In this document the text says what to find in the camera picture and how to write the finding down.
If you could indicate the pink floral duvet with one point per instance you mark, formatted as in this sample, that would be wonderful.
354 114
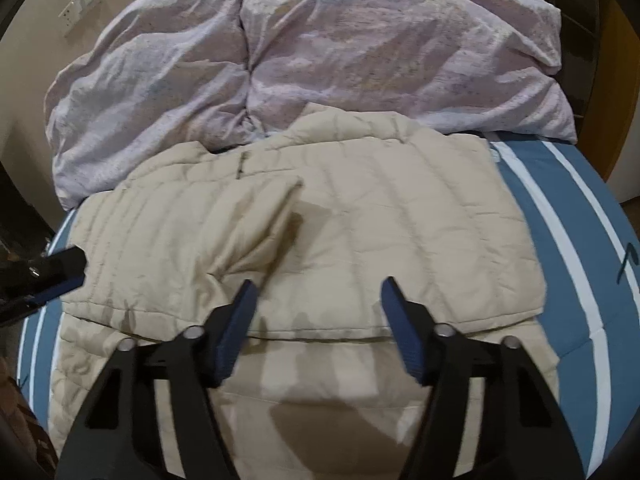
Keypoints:
310 45

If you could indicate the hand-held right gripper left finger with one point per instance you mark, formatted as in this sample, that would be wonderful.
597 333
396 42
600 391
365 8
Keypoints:
235 330

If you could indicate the patterned brown rug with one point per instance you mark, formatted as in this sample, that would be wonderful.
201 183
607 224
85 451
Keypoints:
20 420

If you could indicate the wooden cabinet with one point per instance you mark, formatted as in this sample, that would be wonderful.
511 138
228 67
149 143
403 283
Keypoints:
617 85

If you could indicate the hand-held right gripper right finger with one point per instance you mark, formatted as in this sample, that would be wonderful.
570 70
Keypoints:
404 330

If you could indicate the blue striped bed sheet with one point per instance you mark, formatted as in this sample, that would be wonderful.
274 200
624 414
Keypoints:
550 240

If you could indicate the wall switch plate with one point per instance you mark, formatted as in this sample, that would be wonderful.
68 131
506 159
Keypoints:
80 7

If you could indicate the beige puffer jacket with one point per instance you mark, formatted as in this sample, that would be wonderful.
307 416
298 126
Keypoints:
375 220

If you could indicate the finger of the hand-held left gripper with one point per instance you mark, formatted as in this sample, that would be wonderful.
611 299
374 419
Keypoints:
55 265
50 294

